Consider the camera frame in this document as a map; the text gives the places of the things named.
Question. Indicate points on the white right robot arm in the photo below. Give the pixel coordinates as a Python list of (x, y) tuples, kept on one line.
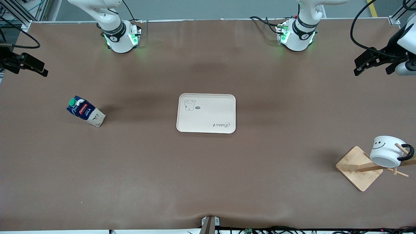
[(113, 35)]

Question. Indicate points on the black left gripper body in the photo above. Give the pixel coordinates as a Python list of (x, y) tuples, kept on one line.
[(391, 47)]

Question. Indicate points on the wooden cup stand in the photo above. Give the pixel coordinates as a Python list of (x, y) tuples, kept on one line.
[(357, 169)]

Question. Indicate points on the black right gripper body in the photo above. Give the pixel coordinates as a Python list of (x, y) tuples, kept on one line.
[(7, 60)]

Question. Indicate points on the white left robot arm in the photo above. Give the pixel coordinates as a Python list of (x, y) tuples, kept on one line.
[(299, 37)]

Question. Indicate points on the blue milk carton green cap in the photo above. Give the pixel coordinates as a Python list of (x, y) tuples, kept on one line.
[(85, 111)]

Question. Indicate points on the cream plastic tray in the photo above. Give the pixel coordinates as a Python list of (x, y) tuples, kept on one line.
[(206, 113)]

